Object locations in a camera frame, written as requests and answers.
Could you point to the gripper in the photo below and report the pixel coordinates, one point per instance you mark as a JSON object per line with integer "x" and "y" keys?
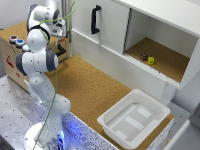
{"x": 58, "y": 28}

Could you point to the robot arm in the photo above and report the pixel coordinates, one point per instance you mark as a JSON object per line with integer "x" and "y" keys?
{"x": 37, "y": 63}

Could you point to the green button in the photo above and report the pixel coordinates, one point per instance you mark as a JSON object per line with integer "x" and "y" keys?
{"x": 24, "y": 48}

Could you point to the blue button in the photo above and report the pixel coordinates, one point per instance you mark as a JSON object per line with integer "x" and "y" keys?
{"x": 20, "y": 42}

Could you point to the red button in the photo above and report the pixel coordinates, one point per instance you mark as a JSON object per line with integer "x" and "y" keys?
{"x": 13, "y": 39}

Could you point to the white sliding door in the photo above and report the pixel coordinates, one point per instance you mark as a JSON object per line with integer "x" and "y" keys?
{"x": 110, "y": 26}

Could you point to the wooden drawer box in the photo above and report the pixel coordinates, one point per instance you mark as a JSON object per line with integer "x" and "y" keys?
{"x": 10, "y": 63}

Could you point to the purple block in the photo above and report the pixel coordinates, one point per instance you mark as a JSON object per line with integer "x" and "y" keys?
{"x": 144, "y": 56}

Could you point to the yellow block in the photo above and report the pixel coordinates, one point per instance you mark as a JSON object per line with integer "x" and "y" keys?
{"x": 151, "y": 60}

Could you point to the white cabinet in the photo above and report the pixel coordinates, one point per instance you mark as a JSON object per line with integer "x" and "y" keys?
{"x": 160, "y": 20}

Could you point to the white plastic box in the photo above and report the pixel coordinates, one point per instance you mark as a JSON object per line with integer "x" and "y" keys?
{"x": 133, "y": 120}

